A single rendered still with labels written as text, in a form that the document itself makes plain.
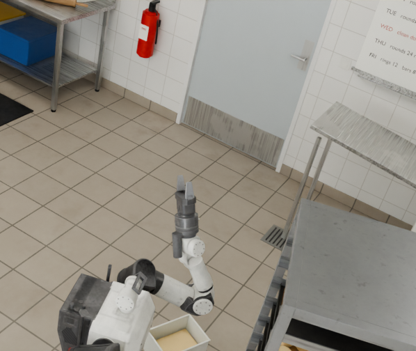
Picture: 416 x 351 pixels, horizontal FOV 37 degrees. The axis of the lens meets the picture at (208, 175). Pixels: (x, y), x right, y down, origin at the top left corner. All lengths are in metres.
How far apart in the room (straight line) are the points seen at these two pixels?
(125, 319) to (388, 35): 3.26
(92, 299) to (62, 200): 2.46
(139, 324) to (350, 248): 0.82
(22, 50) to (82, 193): 1.70
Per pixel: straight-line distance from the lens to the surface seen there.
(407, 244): 1.92
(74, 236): 4.37
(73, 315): 2.22
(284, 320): 1.58
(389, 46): 4.86
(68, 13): 5.45
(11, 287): 4.00
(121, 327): 2.19
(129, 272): 2.41
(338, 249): 1.78
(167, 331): 3.75
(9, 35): 5.97
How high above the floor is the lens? 2.85
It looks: 33 degrees down
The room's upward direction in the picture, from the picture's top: 15 degrees clockwise
